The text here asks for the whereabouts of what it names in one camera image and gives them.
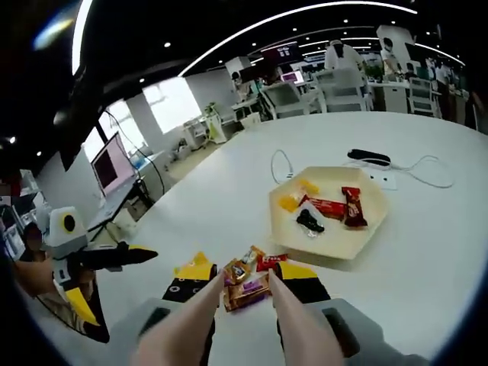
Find dark wall display screen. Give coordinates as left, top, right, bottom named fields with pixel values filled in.
left=262, top=43, right=301, bottom=66

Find cream hexagonal container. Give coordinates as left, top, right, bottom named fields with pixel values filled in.
left=268, top=165, right=390, bottom=260

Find dark red chocolate bar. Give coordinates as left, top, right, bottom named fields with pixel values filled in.
left=298, top=194, right=347, bottom=222

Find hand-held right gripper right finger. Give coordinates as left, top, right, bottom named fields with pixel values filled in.
left=273, top=261, right=434, bottom=366

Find white looped cable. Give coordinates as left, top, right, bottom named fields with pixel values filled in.
left=270, top=149, right=297, bottom=183

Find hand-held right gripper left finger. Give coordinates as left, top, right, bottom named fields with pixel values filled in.
left=108, top=262, right=220, bottom=366

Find brown gold snack packet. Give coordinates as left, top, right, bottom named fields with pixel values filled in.
left=222, top=271, right=273, bottom=313

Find red orange snack packet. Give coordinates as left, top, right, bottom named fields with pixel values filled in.
left=340, top=185, right=369, bottom=229

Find white mesh office chair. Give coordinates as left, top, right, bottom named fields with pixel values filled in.
left=315, top=69, right=370, bottom=114
left=262, top=82, right=310, bottom=120
left=406, top=77, right=440, bottom=117

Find person's left hand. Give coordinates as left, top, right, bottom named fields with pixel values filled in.
left=14, top=258, right=59, bottom=297

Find black snack clear packet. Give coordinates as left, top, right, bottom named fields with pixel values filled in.
left=295, top=201, right=326, bottom=239

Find white thin cable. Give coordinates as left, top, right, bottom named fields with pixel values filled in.
left=388, top=154, right=455, bottom=189

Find yellow white snack packet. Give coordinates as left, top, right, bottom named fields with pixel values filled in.
left=277, top=178, right=321, bottom=213

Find small red candy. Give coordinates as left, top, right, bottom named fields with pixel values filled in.
left=255, top=252, right=290, bottom=273

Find black oblong device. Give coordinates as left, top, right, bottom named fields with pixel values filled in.
left=346, top=148, right=392, bottom=167

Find pink screen monitor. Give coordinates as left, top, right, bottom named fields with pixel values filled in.
left=90, top=131, right=136, bottom=199

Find small gold candy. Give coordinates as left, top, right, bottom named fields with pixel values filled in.
left=223, top=258, right=252, bottom=286

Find pink food tongs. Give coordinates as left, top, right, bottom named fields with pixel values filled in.
left=129, top=268, right=346, bottom=366

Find long ceiling light strip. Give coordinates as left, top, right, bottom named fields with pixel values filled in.
left=71, top=0, right=95, bottom=75
left=178, top=2, right=419, bottom=78

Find potted green plant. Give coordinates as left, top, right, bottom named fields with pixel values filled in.
left=364, top=63, right=384, bottom=83

